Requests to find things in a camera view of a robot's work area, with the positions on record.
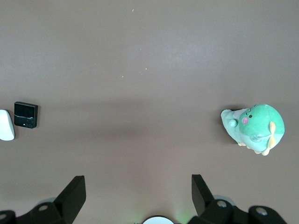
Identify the black flip phone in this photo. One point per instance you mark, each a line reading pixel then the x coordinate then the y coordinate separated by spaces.
pixel 25 114

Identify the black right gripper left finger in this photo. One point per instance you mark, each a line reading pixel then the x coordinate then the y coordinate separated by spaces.
pixel 70 198

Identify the green dinosaur plush toy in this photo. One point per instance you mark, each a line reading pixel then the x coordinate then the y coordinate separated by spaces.
pixel 259 126

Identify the white computer mouse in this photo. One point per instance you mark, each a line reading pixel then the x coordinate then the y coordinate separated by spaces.
pixel 5 127

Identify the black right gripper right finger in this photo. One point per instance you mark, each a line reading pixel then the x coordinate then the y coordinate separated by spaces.
pixel 203 198

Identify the brown table cover mat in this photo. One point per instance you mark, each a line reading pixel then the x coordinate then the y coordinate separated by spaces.
pixel 140 70

